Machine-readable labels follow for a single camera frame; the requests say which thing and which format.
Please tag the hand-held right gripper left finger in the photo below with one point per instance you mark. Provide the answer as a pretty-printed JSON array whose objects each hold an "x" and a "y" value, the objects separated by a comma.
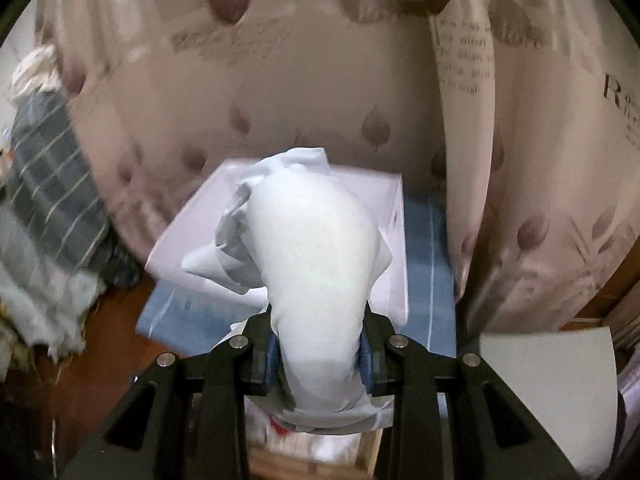
[{"x": 272, "y": 360}]

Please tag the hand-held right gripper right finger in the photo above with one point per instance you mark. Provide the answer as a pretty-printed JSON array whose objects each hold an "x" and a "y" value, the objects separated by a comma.
[{"x": 364, "y": 365}]

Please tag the plain pale white underwear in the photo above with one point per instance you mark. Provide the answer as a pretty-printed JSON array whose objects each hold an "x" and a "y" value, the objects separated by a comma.
[{"x": 310, "y": 260}]

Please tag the white storage box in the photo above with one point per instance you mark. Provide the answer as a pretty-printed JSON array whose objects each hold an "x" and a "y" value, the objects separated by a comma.
[{"x": 200, "y": 220}]

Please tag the blue striped cloth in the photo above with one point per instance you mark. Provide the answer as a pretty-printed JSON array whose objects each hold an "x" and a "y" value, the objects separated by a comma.
[{"x": 430, "y": 270}]

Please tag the white curved board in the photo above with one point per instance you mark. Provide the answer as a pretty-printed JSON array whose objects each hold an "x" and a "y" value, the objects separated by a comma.
[{"x": 540, "y": 390}]

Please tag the pale printed cloth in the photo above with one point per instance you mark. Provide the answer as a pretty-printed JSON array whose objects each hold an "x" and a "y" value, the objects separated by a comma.
[{"x": 30, "y": 300}]

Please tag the grey striped blanket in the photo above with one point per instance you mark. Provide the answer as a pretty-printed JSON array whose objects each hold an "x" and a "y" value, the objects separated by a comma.
[{"x": 45, "y": 170}]

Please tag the tulip print curtain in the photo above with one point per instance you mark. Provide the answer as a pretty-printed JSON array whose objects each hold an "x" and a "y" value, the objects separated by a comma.
[{"x": 300, "y": 60}]

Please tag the white crumpled fabric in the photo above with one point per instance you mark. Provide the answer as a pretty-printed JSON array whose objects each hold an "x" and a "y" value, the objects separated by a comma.
[{"x": 35, "y": 72}]

